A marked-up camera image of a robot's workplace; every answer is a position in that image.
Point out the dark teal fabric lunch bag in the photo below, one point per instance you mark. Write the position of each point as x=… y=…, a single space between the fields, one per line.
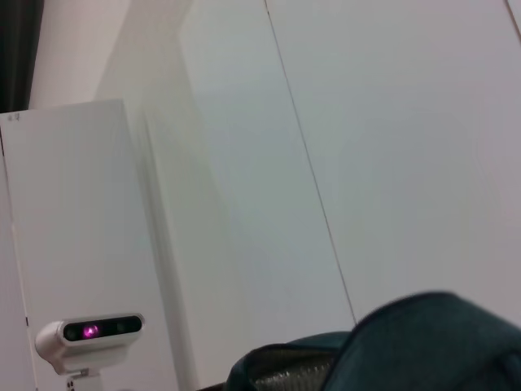
x=427 y=346

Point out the dark curtain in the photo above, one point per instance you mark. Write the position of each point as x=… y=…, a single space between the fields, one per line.
x=16 y=53

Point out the white head camera black lens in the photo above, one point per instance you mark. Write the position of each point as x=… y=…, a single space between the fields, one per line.
x=93 y=338

